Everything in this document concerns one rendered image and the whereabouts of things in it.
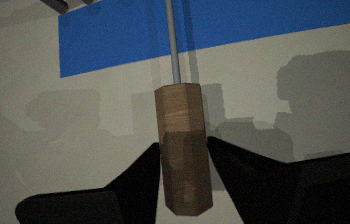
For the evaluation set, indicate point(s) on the brown-handled metal rod tool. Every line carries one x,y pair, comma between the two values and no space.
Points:
182,139

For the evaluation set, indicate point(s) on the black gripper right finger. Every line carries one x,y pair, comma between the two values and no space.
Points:
266,191

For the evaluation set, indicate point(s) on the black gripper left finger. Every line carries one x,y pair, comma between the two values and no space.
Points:
131,198

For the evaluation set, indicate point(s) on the blue flat strip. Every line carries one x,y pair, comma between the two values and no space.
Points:
111,33

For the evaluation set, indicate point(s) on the dark grey cylinder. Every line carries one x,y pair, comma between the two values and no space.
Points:
58,5
88,2

